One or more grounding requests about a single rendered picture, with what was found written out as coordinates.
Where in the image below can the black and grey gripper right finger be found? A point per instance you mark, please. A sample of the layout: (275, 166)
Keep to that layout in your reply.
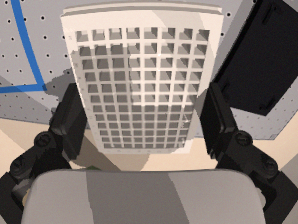
(223, 138)

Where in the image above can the blue tape outline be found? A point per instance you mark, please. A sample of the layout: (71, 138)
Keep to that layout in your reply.
(40, 86)

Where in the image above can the black rectangular frame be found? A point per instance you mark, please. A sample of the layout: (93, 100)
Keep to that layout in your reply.
(263, 62)

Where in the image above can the grey perforated base plate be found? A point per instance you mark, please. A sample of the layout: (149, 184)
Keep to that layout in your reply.
(44, 27)

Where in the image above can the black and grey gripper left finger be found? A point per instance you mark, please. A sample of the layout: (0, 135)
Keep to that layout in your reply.
(63, 138)

